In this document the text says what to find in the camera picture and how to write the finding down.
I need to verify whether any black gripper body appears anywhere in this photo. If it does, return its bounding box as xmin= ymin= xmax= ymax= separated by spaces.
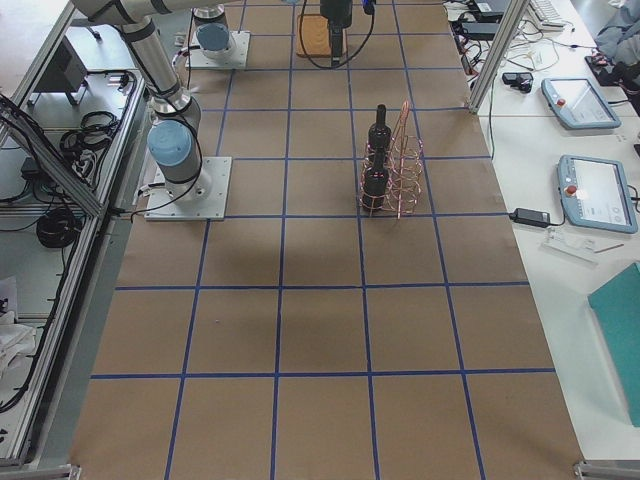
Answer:
xmin=320 ymin=0 xmax=353 ymax=28

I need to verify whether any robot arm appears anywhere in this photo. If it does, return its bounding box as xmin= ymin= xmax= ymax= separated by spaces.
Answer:
xmin=73 ymin=1 xmax=224 ymax=206
xmin=196 ymin=0 xmax=352 ymax=69

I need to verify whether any wooden tray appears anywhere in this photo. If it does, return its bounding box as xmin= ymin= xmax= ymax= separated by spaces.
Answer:
xmin=296 ymin=13 xmax=331 ymax=58

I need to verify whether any dark wine bottle middle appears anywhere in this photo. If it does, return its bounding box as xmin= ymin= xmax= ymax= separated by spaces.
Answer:
xmin=368 ymin=104 xmax=391 ymax=161

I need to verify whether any dark wine bottle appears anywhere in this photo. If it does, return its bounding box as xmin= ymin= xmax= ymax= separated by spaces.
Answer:
xmin=368 ymin=104 xmax=391 ymax=161
xmin=361 ymin=149 xmax=389 ymax=213

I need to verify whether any dark wine bottle far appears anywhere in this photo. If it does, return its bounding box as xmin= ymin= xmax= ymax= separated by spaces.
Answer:
xmin=361 ymin=149 xmax=389 ymax=213

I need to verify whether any teach pendant far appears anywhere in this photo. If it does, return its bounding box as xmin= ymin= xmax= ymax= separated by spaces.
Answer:
xmin=541 ymin=78 xmax=621 ymax=130

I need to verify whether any teach pendant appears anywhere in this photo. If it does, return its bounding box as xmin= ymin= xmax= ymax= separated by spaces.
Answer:
xmin=541 ymin=78 xmax=621 ymax=130
xmin=557 ymin=155 xmax=638 ymax=234

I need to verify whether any black power adapter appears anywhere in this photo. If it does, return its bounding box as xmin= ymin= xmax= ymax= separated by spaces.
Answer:
xmin=509 ymin=208 xmax=551 ymax=228

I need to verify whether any teach pendant near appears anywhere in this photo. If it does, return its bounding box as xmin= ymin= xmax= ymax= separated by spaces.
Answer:
xmin=557 ymin=155 xmax=638 ymax=234

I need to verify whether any teal box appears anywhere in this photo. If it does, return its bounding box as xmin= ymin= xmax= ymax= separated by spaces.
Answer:
xmin=588 ymin=262 xmax=639 ymax=427

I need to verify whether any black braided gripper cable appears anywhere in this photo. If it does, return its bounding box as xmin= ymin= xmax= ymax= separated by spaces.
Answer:
xmin=298 ymin=0 xmax=376 ymax=70

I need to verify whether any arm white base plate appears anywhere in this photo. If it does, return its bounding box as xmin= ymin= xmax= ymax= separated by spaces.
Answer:
xmin=186 ymin=31 xmax=251 ymax=70
xmin=143 ymin=157 xmax=232 ymax=221

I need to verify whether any copper wire bottle basket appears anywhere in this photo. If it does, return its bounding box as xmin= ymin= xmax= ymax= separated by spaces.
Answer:
xmin=359 ymin=100 xmax=423 ymax=218

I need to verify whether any aluminium frame post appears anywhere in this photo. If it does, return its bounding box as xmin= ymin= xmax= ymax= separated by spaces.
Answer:
xmin=468 ymin=0 xmax=528 ymax=114

